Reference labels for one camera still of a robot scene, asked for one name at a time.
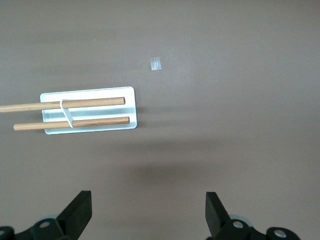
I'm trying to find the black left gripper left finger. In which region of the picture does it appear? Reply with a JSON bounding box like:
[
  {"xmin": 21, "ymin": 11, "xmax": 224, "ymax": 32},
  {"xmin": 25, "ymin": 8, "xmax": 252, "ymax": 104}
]
[{"xmin": 0, "ymin": 190, "xmax": 93, "ymax": 240}]

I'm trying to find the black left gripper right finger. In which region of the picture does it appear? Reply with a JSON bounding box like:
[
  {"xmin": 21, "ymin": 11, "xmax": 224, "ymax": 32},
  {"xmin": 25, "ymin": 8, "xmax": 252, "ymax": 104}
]
[{"xmin": 205, "ymin": 191, "xmax": 300, "ymax": 240}]

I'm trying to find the wooden stick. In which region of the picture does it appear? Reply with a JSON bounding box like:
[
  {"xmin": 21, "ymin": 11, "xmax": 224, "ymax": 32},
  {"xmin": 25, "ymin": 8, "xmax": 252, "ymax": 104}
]
[
  {"xmin": 13, "ymin": 116, "xmax": 131, "ymax": 132},
  {"xmin": 0, "ymin": 96, "xmax": 126, "ymax": 114}
]

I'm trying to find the white metal stick rest tray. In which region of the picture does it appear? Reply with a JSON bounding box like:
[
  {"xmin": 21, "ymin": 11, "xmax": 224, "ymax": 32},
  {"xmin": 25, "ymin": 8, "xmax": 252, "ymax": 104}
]
[{"xmin": 39, "ymin": 86, "xmax": 139, "ymax": 135}]

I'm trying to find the clear tape piece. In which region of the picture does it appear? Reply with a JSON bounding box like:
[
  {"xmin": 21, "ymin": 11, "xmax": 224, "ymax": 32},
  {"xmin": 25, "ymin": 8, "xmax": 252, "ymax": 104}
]
[{"xmin": 149, "ymin": 57, "xmax": 162, "ymax": 72}]

